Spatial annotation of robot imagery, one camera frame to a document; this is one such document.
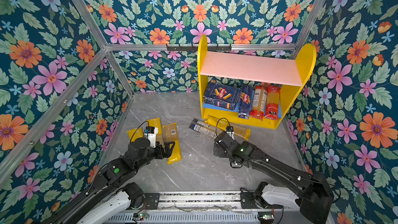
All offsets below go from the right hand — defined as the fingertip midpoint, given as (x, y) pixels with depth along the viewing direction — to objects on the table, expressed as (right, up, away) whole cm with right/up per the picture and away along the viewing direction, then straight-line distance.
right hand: (221, 148), depth 80 cm
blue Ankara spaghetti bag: (-11, +9, +18) cm, 22 cm away
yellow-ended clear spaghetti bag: (-31, +4, +15) cm, 34 cm away
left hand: (-25, +5, -7) cm, 27 cm away
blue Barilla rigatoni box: (+1, +28, +11) cm, 30 cm away
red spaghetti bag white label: (+23, +24, +11) cm, 35 cm away
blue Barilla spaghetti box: (+13, +19, +7) cm, 24 cm away
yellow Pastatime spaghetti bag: (-42, +11, +22) cm, 49 cm away
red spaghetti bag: (+33, +28, +16) cm, 46 cm away
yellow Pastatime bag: (+2, +10, +19) cm, 21 cm away
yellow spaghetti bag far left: (-51, +5, +16) cm, 54 cm away
